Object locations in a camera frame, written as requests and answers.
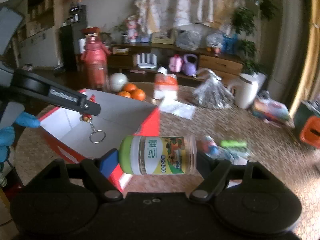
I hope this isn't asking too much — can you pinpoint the picture frame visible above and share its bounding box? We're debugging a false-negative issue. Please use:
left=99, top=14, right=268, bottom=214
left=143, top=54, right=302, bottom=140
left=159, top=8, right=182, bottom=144
left=151, top=29, right=176, bottom=45

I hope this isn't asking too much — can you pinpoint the orange tissue pack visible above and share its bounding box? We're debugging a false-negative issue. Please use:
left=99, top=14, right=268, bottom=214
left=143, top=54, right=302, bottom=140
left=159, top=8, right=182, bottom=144
left=153, top=67, right=178, bottom=100

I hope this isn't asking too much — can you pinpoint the blue gloved left hand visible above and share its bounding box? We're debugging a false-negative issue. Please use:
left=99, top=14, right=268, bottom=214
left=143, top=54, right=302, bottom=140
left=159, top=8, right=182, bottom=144
left=0, top=112, right=40, bottom=163

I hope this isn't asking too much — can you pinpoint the pink toy case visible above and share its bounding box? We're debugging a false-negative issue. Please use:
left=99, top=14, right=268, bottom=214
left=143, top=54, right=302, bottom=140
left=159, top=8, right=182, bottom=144
left=169, top=54, right=183, bottom=73

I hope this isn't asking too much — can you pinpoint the stack of colourful books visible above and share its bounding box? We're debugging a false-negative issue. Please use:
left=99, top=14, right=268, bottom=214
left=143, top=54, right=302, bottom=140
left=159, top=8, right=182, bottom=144
left=252, top=90, right=290, bottom=124

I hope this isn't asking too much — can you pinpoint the white round melon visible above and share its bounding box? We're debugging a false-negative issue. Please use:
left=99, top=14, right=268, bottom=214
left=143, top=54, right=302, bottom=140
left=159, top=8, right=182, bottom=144
left=109, top=73, right=128, bottom=92

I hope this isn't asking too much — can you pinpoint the purple kettlebell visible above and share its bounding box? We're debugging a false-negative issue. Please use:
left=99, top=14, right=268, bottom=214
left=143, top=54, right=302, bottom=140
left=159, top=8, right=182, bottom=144
left=182, top=54, right=198, bottom=76

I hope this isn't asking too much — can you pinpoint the clear plastic bag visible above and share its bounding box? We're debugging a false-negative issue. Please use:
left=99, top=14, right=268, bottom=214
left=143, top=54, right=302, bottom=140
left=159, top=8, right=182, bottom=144
left=189, top=68, right=234, bottom=109

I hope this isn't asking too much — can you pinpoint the orange fruit right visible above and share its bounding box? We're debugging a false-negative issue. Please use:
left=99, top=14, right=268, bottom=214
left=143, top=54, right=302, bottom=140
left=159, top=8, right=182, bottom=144
left=130, top=88, right=146, bottom=101

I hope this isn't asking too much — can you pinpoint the red white cardboard box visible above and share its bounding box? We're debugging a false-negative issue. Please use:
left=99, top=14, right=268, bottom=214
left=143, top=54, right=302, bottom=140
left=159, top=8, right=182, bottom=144
left=37, top=88, right=161, bottom=193

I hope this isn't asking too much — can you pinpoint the green potted plant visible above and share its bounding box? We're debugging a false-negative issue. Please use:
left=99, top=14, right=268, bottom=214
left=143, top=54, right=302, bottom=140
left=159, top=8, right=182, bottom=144
left=231, top=0, right=278, bottom=75

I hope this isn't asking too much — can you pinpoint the pink doll figurine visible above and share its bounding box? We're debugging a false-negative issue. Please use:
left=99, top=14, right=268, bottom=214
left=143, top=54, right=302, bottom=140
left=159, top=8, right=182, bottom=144
left=126, top=15, right=138, bottom=43

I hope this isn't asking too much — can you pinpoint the orange fruit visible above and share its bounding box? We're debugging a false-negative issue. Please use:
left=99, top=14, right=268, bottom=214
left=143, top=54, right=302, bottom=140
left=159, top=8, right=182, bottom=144
left=130, top=88, right=146, bottom=101
left=118, top=91, right=131, bottom=98
left=122, top=83, right=137, bottom=93

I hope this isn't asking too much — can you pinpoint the wooden tv cabinet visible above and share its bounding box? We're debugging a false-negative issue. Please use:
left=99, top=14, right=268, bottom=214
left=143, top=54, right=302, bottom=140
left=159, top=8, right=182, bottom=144
left=107, top=43, right=243, bottom=86

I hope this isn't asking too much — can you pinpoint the green orange tissue box holder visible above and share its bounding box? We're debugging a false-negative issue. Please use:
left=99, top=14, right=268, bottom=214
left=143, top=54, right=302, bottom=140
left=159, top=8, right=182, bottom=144
left=293, top=101, right=319, bottom=148

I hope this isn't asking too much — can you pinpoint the orange fruit front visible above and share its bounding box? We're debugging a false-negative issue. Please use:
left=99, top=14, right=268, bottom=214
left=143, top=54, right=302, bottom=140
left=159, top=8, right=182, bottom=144
left=118, top=91, right=131, bottom=98

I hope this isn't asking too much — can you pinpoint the white wifi router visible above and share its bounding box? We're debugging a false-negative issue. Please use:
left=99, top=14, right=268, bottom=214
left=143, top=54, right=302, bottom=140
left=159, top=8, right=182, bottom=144
left=136, top=53, right=157, bottom=69

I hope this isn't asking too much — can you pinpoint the orange fruit left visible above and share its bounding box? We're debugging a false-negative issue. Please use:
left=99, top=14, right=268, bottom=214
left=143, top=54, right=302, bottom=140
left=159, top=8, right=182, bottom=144
left=122, top=83, right=137, bottom=93

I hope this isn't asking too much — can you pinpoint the green tube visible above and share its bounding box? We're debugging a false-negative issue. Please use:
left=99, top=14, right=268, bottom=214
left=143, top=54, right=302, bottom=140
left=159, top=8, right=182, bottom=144
left=220, top=140, right=247, bottom=148

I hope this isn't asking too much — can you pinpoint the red charm keychain with ring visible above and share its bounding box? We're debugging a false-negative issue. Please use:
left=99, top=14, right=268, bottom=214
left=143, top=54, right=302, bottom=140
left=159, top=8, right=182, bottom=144
left=80, top=94, right=107, bottom=145

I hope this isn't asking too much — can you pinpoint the green lid plastic jar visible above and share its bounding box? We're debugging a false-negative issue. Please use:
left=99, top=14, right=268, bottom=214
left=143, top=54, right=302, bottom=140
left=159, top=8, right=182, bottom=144
left=118, top=135, right=197, bottom=175

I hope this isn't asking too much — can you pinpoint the white paper sheet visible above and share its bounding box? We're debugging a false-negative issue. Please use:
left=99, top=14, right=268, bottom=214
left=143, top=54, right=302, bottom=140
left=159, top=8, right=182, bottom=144
left=159, top=99, right=196, bottom=120

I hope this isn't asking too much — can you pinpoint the red water bottle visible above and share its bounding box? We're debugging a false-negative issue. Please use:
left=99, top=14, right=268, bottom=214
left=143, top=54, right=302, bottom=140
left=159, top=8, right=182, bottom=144
left=81, top=27, right=111, bottom=92

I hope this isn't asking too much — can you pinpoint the white jug with handle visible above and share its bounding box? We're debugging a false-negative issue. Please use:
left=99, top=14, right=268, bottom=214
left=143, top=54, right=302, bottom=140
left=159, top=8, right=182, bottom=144
left=227, top=73, right=259, bottom=109

